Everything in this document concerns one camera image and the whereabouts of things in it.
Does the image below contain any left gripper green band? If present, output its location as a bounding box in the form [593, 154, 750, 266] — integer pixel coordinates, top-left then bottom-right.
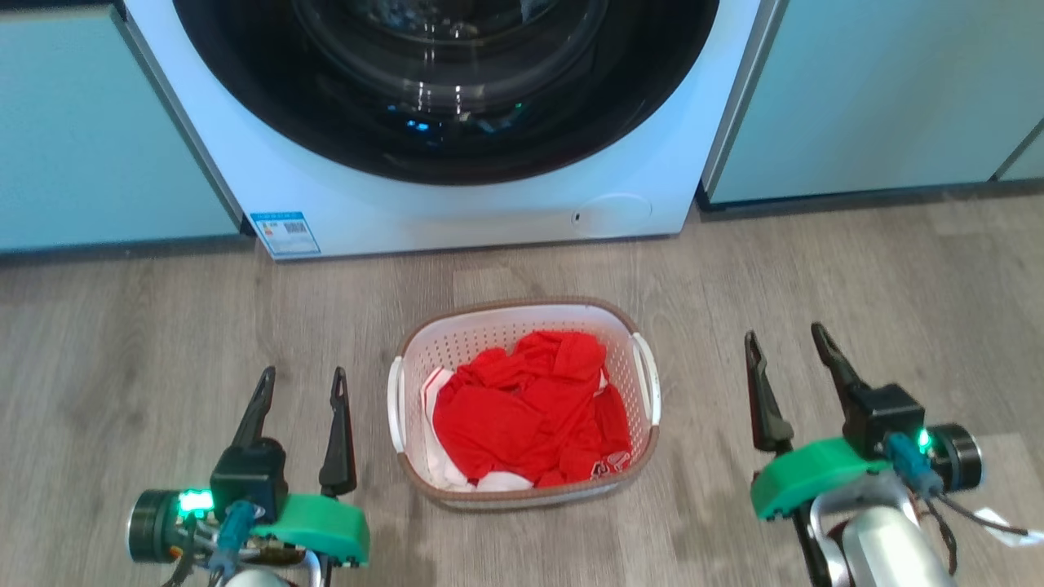
[126, 365, 371, 572]

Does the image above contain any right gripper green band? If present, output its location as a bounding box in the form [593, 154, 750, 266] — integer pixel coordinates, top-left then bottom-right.
[744, 321, 983, 521]

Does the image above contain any white laundry basket brown rim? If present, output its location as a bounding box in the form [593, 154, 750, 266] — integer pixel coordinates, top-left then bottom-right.
[387, 295, 662, 513]

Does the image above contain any blue energy label sticker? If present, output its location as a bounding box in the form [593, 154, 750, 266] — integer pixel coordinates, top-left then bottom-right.
[249, 211, 322, 261]

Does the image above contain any dark grey cabinet plinth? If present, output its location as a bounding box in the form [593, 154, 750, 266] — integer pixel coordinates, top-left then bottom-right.
[0, 233, 259, 267]
[696, 176, 1044, 216]

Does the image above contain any red garment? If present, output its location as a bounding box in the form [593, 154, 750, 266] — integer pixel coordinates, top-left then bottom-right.
[431, 329, 634, 489]

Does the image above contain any round white filter cover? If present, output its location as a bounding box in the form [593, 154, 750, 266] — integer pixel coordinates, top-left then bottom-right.
[570, 192, 654, 240]

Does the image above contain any white front-load washing machine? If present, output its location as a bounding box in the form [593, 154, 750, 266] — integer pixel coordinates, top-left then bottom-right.
[122, 0, 789, 263]

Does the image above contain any black round washer door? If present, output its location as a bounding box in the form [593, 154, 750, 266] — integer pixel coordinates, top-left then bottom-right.
[171, 0, 721, 187]

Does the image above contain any wide pale teal cabinet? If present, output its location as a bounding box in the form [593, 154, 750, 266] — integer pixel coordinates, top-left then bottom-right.
[0, 0, 246, 254]

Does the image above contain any blue plug left gripper cable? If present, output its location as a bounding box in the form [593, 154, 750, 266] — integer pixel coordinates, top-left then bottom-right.
[161, 501, 259, 587]

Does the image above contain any blue plug gripper cable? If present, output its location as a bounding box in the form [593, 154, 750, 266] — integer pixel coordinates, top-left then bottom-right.
[161, 501, 259, 587]
[884, 432, 1030, 573]

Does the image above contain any blue plug right gripper cable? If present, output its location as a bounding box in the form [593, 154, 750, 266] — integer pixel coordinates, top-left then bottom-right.
[884, 432, 1030, 573]

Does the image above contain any white cable label tag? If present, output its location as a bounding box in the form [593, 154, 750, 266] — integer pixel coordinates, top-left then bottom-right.
[973, 506, 1044, 548]

